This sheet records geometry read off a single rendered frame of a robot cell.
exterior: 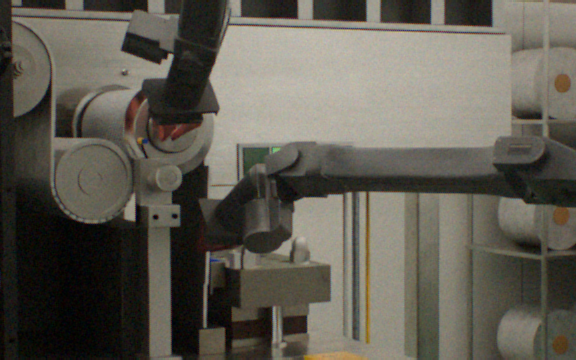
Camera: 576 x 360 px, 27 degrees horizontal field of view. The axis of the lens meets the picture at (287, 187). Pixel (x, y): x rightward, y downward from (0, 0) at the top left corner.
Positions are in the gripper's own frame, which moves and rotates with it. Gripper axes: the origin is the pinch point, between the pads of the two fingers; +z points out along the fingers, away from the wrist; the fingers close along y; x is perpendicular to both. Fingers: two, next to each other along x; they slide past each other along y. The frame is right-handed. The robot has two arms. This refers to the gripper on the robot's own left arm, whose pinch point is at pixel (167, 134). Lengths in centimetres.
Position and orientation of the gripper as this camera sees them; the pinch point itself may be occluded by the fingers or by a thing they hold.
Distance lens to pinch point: 178.6
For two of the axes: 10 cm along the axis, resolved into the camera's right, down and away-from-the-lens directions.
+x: -3.0, -8.0, 5.2
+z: -3.0, 6.0, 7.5
